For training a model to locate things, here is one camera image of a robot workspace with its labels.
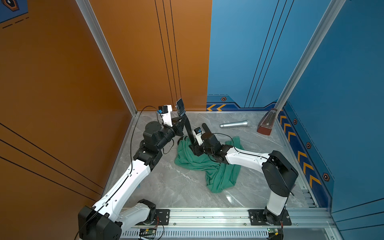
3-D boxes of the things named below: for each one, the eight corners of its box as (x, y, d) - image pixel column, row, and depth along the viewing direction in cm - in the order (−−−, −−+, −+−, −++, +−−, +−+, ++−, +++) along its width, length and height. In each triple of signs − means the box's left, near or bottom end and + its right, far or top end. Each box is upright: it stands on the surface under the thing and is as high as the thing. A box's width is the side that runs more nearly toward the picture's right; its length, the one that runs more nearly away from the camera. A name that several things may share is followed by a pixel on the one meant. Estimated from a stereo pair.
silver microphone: (220, 127, 112) (221, 124, 110) (220, 126, 113) (220, 123, 110) (246, 124, 114) (247, 121, 111) (246, 123, 115) (247, 120, 112)
